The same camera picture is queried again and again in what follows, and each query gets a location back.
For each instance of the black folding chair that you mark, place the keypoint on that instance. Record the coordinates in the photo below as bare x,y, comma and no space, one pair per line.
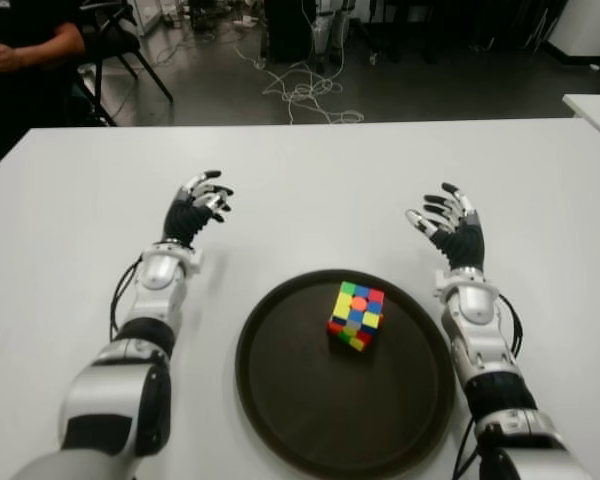
115,40

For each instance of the dark brown round plate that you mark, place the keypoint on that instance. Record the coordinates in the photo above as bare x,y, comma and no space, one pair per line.
345,380

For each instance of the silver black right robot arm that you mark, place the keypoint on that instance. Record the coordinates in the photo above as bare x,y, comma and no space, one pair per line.
480,325

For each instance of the white power strip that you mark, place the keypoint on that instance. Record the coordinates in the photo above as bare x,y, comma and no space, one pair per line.
247,21

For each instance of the black cabinet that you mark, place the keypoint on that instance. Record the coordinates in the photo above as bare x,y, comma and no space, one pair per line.
287,30

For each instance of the seated person in black shirt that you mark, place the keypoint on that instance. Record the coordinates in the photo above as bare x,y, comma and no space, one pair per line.
40,50

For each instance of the white humanoid robot legs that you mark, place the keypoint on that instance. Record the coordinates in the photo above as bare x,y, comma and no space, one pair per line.
325,30

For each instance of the multicoloured Rubik's cube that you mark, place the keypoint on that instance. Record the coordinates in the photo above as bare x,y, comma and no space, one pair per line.
357,315

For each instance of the white block with black base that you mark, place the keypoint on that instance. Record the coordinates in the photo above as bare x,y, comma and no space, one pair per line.
585,25

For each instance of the white side table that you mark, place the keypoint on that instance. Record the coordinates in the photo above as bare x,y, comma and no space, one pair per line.
597,112

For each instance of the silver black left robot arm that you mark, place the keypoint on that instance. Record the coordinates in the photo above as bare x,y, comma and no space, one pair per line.
155,280

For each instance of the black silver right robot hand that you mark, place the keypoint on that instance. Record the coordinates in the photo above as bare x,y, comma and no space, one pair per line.
460,235

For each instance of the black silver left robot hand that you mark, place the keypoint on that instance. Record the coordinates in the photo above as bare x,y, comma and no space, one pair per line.
185,220

